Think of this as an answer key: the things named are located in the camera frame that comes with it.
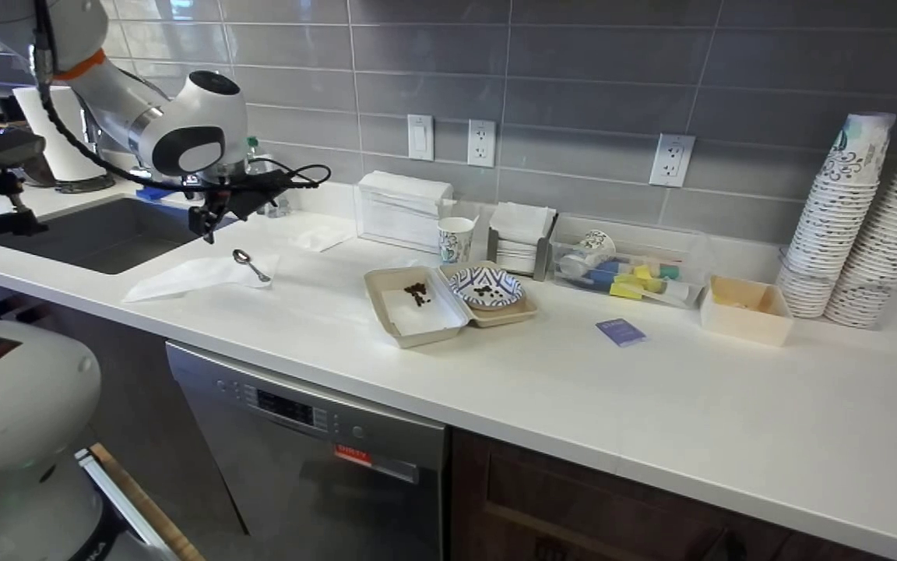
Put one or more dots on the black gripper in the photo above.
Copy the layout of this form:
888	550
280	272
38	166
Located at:
246	192

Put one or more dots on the small metal napkin holder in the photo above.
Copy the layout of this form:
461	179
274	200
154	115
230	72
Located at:
520	237

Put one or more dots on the small cardboard tray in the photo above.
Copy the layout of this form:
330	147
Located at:
744	313

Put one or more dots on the black spoon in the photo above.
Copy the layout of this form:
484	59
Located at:
240	257

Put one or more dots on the white wall outlet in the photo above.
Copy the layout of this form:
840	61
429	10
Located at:
482	143
672	160

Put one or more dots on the patterned paper cup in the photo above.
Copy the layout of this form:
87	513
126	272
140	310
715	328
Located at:
457	241

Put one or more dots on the white napkin dispenser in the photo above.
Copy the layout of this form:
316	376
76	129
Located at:
404	214

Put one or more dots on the stainless steel dishwasher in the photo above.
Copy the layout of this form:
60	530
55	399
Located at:
302	458

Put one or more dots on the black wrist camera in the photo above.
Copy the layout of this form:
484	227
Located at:
274	182

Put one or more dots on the clear condiment organizer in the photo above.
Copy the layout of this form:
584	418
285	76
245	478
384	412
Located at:
631	272

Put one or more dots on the stack of patterned cups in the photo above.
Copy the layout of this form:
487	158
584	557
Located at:
894	237
833	221

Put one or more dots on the black sink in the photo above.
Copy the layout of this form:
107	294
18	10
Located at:
95	237

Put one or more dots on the purple card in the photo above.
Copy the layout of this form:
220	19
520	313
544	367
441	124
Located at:
621	331

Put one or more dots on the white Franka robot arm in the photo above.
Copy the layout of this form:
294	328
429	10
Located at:
126	104

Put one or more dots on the small white paper napkin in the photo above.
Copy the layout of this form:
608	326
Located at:
319	237

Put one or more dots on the black white patterned cloth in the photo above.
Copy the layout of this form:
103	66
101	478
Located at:
491	288

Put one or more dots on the white light switch plate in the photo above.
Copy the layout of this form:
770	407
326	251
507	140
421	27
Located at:
421	136

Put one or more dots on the dark wood cabinet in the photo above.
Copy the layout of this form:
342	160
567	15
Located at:
594	510

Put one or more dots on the large white paper napkin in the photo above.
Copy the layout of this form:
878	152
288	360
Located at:
186	279

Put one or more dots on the clear glass jar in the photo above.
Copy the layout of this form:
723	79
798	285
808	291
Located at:
261	158

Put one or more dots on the wood-edged cart platform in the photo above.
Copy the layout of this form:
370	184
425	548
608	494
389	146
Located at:
140	504

